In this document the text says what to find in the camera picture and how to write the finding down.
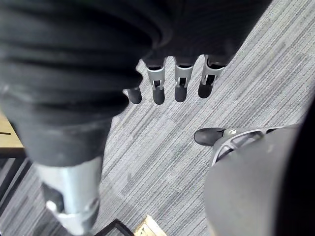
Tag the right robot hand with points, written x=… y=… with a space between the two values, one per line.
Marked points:
x=61 y=61

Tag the silver robot leg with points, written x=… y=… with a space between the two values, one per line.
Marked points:
x=256 y=182

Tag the wooden table with black frame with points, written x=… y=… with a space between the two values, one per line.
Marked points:
x=11 y=142

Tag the wooden box with black frame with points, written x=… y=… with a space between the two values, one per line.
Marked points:
x=137 y=227

